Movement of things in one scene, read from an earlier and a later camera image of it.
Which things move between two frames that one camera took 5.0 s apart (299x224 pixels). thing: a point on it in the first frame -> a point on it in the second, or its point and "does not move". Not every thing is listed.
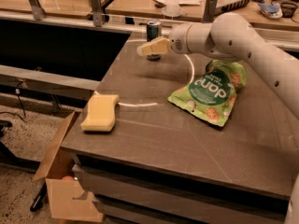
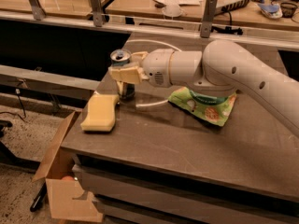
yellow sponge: (101, 116) does not move
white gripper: (177, 41) -> (156, 66)
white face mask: (172, 10) does not move
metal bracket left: (35, 2) does not move
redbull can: (153, 30) -> (121, 57)
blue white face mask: (273, 10) does not move
